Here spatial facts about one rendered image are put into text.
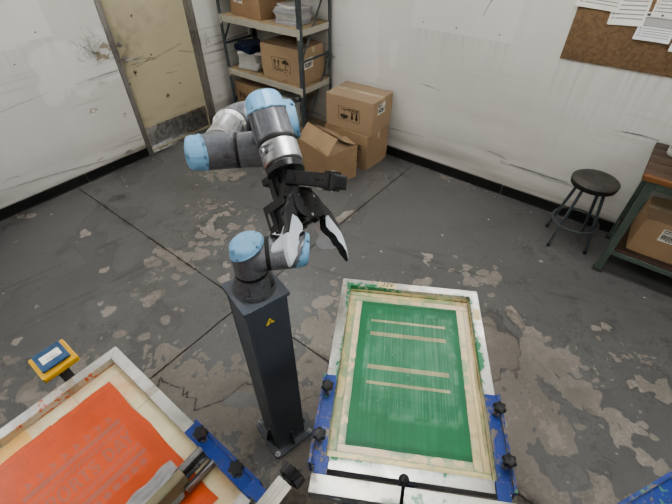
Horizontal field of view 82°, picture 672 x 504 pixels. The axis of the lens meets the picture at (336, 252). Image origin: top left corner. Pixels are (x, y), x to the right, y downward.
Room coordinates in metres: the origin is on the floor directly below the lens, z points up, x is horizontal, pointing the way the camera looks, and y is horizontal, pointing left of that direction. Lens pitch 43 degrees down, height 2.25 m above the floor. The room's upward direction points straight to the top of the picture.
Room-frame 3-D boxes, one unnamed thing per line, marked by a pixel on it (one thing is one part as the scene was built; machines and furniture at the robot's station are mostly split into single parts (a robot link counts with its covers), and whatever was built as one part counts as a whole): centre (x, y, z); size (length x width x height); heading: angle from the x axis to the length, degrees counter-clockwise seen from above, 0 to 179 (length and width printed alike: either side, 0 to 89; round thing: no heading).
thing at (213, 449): (0.44, 0.35, 0.97); 0.30 x 0.05 x 0.07; 52
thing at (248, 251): (0.95, 0.29, 1.37); 0.13 x 0.12 x 0.14; 98
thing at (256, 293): (0.95, 0.29, 1.25); 0.15 x 0.15 x 0.10
